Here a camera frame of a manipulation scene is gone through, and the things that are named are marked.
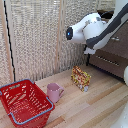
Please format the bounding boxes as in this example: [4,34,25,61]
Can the red shopping basket blue rim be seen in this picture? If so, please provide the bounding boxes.
[0,78,56,128]

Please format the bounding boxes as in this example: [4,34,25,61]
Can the silver drawer handle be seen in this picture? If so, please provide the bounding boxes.
[111,35,121,42]
[95,54,121,67]

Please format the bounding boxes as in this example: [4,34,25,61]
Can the pink mug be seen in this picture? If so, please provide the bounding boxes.
[46,82,66,104]

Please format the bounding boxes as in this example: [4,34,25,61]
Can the beige woven folding screen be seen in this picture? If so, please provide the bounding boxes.
[0,0,116,86]

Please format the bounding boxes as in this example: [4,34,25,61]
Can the colourful snack box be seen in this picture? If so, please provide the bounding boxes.
[70,65,92,93]

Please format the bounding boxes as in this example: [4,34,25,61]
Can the brown drawer cabinet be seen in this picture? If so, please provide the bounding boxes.
[85,9,128,83]

